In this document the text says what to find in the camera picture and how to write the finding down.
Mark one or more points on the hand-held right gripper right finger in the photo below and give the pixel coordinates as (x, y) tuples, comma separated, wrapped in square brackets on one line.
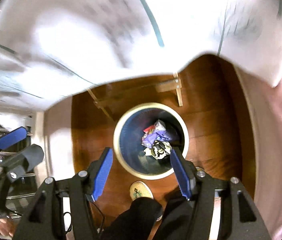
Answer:
[(181, 175)]

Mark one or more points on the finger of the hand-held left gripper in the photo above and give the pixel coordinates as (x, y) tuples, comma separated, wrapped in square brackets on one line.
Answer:
[(23, 158), (12, 136)]

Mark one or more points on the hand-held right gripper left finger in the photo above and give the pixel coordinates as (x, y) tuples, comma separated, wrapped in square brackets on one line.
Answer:
[(103, 172)]

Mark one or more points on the yellow green wrapper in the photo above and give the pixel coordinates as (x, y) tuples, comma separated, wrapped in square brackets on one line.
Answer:
[(156, 152)]

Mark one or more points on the round blue trash bin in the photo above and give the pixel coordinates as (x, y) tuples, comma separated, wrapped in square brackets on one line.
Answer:
[(131, 140)]

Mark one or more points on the purple plastic bag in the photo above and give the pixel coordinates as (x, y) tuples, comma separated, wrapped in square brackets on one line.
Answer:
[(154, 137)]

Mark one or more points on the silver foil wrapper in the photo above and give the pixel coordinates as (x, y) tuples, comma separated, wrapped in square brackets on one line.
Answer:
[(160, 125)]

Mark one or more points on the red printed plastic bag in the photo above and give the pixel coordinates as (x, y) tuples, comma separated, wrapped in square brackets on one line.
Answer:
[(149, 130)]

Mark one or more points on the person's left hand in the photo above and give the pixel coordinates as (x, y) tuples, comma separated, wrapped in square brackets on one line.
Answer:
[(6, 227)]

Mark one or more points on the yellow green slipper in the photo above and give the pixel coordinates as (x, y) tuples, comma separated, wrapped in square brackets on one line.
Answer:
[(141, 190)]

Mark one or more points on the person's black pants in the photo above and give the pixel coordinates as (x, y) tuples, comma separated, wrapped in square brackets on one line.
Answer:
[(136, 217)]

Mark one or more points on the pink bed blanket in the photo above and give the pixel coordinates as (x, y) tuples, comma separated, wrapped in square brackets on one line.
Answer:
[(276, 142)]

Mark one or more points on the tree print tablecloth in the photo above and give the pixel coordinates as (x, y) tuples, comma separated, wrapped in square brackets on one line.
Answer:
[(106, 42)]

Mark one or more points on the wooden table frame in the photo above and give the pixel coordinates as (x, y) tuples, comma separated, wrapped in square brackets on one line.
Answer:
[(178, 92)]

